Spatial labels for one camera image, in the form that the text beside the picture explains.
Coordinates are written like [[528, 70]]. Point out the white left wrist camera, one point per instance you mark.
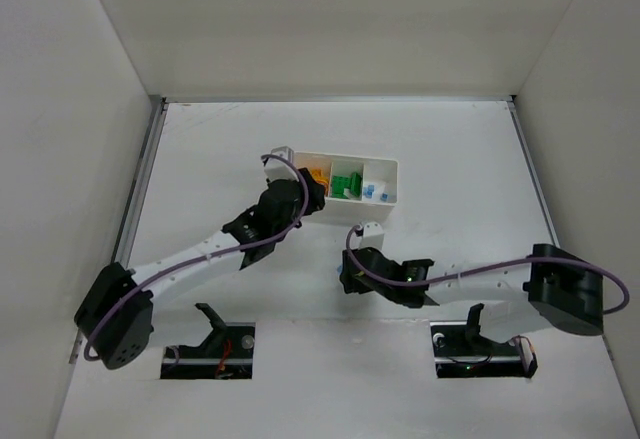
[[279, 164]]

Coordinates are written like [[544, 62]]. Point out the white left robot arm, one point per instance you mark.
[[116, 315]]

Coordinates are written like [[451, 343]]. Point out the green long lego piece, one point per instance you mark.
[[355, 185]]

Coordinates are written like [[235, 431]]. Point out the white three-compartment container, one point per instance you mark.
[[381, 172]]

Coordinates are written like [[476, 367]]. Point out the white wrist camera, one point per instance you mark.
[[279, 164], [370, 235]]

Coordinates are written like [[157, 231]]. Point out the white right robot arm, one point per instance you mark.
[[547, 289]]

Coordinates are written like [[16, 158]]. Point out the yellow rounded lego brick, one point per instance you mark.
[[322, 176]]

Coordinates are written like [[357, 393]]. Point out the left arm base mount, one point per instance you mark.
[[225, 353]]

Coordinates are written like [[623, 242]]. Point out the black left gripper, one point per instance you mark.
[[312, 189]]

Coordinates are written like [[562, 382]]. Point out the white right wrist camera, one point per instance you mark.
[[370, 235]]

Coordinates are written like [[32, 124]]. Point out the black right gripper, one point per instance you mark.
[[351, 271]]

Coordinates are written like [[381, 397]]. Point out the green lego brick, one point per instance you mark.
[[340, 186]]

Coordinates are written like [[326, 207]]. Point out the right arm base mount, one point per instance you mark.
[[460, 352]]

